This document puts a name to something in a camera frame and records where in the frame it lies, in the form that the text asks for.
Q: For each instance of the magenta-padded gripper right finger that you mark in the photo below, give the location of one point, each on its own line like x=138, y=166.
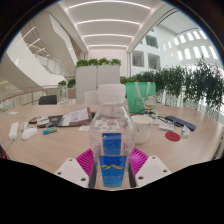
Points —
x=151, y=170

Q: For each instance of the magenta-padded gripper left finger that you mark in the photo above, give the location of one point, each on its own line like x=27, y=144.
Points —
x=71, y=171

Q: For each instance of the clear blue-labelled water bottle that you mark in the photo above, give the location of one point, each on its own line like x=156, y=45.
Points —
x=111, y=146

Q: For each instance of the flat round red coaster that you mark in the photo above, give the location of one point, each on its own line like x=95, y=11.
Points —
x=172, y=136

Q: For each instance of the white paper cup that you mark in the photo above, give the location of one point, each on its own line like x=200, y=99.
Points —
x=142, y=128

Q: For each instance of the small white packet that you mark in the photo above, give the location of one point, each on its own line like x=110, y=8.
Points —
x=166, y=126

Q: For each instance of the blue and green tube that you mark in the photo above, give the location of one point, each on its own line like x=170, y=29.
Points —
x=50, y=130

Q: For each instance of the small white folded card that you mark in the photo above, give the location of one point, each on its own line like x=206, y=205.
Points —
x=185, y=131

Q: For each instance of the open printed magazine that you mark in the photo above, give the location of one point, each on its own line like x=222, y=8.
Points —
x=76, y=116

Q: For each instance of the black notebook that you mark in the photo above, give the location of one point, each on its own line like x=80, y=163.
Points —
x=50, y=120

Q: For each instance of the dark blue flat case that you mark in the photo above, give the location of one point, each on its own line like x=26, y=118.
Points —
x=181, y=122

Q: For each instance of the white computer mouse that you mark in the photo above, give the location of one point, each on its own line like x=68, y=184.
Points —
x=29, y=133

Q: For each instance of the green tote bag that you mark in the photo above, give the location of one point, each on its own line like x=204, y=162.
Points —
x=140, y=98

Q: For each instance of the black chair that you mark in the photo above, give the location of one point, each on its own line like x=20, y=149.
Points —
x=47, y=99

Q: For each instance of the white chair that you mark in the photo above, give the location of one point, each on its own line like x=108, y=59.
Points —
x=91, y=97

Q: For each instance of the white planter cabinet with plants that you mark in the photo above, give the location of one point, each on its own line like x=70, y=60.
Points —
x=96, y=80

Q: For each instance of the green hedge of plants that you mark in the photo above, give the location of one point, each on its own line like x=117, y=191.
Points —
x=186, y=81

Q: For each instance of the ceiling light strips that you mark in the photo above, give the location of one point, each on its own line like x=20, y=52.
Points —
x=108, y=23

